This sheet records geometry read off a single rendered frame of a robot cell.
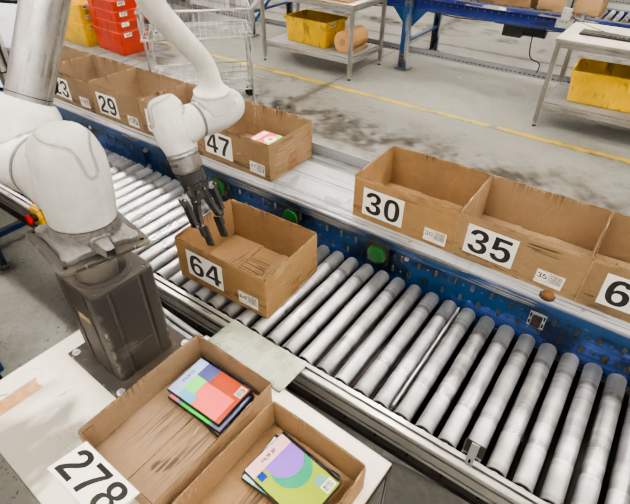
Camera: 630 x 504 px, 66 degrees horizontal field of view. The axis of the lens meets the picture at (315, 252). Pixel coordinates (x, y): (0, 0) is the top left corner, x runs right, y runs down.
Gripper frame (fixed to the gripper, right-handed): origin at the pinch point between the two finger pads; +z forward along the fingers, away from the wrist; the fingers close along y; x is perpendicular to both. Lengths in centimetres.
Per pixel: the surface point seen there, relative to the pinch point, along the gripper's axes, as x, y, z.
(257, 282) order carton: 11.6, 0.3, 16.8
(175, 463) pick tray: 22, 51, 35
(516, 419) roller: 81, -11, 58
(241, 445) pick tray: 35, 39, 35
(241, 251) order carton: -18.2, -20.0, 20.3
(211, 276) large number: -9.7, 1.3, 16.8
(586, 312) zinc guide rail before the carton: 91, -46, 46
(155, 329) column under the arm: -2.2, 29.5, 15.8
